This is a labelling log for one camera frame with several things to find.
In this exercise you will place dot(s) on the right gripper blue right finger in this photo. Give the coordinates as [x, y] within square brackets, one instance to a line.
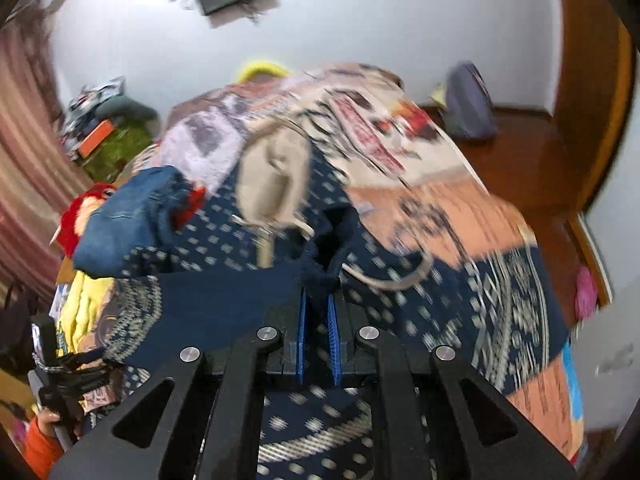
[334, 342]

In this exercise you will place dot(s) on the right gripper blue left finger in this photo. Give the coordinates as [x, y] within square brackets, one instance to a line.
[300, 339]

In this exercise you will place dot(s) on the navy patterned hooded jacket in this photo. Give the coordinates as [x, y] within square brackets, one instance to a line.
[430, 355]

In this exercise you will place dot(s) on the person's left hand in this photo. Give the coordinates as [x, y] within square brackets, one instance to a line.
[46, 421]

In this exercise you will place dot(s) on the yellow garment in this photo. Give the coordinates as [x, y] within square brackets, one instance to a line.
[81, 310]

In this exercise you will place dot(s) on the red plush garment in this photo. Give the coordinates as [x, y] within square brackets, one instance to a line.
[74, 220]

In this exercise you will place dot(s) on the folded blue jeans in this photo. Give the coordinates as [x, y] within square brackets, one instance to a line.
[133, 233]

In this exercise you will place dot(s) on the pink striped curtain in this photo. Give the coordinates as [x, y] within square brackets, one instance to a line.
[38, 181]

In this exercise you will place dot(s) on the newspaper print bed sheet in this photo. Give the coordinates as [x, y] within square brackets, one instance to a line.
[250, 146]

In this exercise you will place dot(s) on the green covered cabinet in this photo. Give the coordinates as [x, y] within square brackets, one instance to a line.
[107, 160]

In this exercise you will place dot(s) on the orange box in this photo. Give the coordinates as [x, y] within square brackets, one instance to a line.
[95, 138]

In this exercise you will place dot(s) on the pile of clutter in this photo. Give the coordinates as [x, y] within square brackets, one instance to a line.
[87, 101]

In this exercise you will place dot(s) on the white wardrobe sliding door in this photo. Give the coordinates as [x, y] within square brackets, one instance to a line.
[606, 348]

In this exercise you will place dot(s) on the dark green cushion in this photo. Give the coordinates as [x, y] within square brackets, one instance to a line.
[122, 106]

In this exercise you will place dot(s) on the grey backpack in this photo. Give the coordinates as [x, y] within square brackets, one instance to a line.
[468, 113]

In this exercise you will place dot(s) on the yellow curved headboard piece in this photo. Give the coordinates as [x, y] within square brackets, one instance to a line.
[257, 71]

